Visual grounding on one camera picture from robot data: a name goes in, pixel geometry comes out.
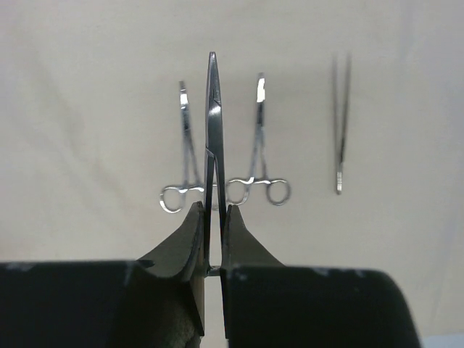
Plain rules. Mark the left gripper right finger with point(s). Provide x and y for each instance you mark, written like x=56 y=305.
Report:
x=248 y=274

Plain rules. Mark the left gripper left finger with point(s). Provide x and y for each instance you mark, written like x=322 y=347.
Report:
x=178 y=269

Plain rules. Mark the steel hemostat forceps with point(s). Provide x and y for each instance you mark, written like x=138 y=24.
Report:
x=258 y=171
x=191 y=178

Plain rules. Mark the steel surgical scissors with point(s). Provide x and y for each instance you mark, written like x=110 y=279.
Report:
x=214 y=164

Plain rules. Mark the steel tweezers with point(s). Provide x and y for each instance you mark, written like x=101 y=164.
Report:
x=340 y=117

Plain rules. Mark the beige cloth surgical wrap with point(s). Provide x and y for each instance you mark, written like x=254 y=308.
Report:
x=90 y=127

